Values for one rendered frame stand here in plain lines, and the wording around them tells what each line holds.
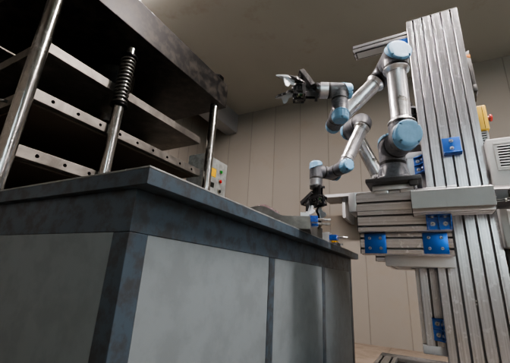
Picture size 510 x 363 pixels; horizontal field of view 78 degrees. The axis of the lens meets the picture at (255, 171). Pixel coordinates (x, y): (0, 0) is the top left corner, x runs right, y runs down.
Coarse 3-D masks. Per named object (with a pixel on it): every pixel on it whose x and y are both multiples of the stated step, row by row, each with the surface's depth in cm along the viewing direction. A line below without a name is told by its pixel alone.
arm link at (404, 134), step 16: (400, 48) 143; (384, 64) 147; (400, 64) 142; (400, 80) 140; (400, 96) 138; (400, 112) 136; (400, 128) 130; (416, 128) 130; (400, 144) 131; (416, 144) 130
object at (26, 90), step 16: (48, 0) 133; (64, 0) 138; (48, 16) 130; (48, 32) 129; (32, 48) 125; (48, 48) 129; (32, 64) 123; (32, 80) 122; (16, 96) 118; (32, 96) 121; (16, 112) 116; (16, 128) 115; (208, 128) 227; (0, 144) 112; (16, 144) 115; (208, 144) 222; (0, 160) 110; (208, 160) 218; (0, 176) 109; (208, 176) 215
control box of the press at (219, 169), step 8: (192, 160) 240; (200, 160) 236; (216, 160) 248; (200, 168) 234; (216, 168) 247; (224, 168) 256; (200, 176) 231; (216, 176) 245; (224, 176) 255; (200, 184) 229; (216, 184) 244; (224, 184) 254; (216, 192) 243; (224, 192) 252
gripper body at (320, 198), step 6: (312, 186) 180; (318, 186) 178; (324, 186) 179; (318, 192) 177; (312, 198) 178; (318, 198) 174; (324, 198) 177; (312, 204) 178; (318, 204) 175; (324, 204) 176
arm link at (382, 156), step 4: (384, 136) 147; (380, 140) 149; (384, 140) 144; (380, 144) 148; (384, 144) 143; (380, 148) 147; (384, 148) 143; (380, 152) 147; (384, 152) 144; (388, 152) 141; (380, 156) 147; (384, 156) 145; (388, 156) 143; (392, 156) 142; (396, 156) 141; (400, 156) 140; (404, 156) 143; (380, 160) 147; (384, 160) 144
